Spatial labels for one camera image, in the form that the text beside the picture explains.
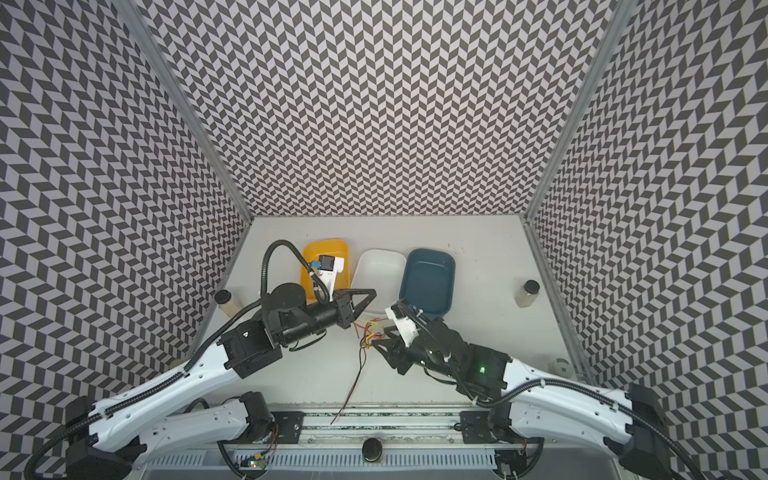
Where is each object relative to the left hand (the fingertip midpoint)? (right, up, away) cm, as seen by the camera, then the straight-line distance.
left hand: (376, 295), depth 62 cm
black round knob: (-1, -33, +1) cm, 33 cm away
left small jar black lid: (-45, -6, +22) cm, 50 cm away
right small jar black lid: (+43, -4, +27) cm, 51 cm away
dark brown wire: (-5, -19, +15) cm, 25 cm away
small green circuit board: (-28, -39, +5) cm, 48 cm away
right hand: (0, -10, +6) cm, 12 cm away
